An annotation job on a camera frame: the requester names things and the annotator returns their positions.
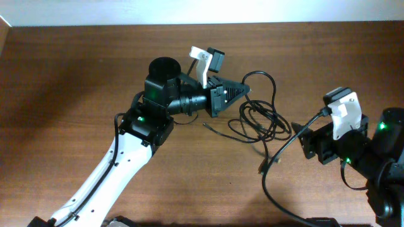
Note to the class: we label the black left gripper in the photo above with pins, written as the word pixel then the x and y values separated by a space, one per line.
pixel 215 98

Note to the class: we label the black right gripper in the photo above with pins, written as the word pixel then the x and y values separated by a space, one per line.
pixel 319 145

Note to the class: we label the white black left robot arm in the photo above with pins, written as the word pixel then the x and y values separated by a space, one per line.
pixel 138 133

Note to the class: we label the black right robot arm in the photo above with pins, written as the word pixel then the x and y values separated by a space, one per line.
pixel 378 159

